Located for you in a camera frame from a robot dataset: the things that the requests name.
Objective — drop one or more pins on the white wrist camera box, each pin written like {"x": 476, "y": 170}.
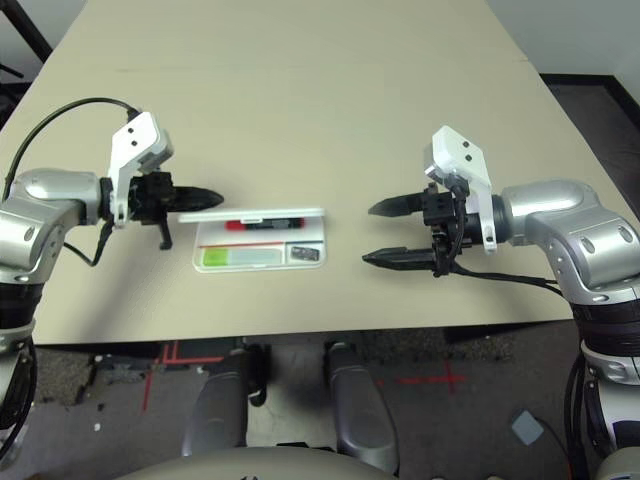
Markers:
{"x": 460, "y": 155}
{"x": 137, "y": 140}

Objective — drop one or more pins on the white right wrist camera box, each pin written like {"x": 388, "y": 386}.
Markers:
{"x": 460, "y": 155}

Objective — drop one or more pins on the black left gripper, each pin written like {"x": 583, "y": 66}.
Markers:
{"x": 150, "y": 197}

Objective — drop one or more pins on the red and black marker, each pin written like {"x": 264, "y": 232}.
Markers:
{"x": 265, "y": 224}

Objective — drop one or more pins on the silver robot left leg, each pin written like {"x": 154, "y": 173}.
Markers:
{"x": 220, "y": 415}

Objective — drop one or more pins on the white hinged pencil case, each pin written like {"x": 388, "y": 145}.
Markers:
{"x": 260, "y": 214}

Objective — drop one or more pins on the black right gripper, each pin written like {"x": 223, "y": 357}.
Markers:
{"x": 442, "y": 210}

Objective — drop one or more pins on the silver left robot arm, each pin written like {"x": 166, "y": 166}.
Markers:
{"x": 45, "y": 215}

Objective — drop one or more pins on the black tripod stand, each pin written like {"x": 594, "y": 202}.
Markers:
{"x": 10, "y": 70}

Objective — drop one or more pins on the small black silver binder clip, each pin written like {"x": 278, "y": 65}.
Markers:
{"x": 305, "y": 252}

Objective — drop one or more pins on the silver robot right leg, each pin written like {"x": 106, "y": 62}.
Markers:
{"x": 362, "y": 415}

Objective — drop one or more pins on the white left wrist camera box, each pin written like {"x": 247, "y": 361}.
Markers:
{"x": 137, "y": 140}

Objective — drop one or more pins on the yellow table with black frame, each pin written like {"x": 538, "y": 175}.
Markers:
{"x": 30, "y": 25}

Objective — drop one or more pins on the green highlighter with clear cap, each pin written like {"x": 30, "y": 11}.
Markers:
{"x": 240, "y": 257}

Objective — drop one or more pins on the grey square floor pad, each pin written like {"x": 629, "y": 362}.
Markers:
{"x": 526, "y": 426}

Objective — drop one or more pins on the grey robot torso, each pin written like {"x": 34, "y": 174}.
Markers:
{"x": 250, "y": 465}

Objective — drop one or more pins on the silver robot leg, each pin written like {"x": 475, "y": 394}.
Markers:
{"x": 362, "y": 415}
{"x": 220, "y": 415}

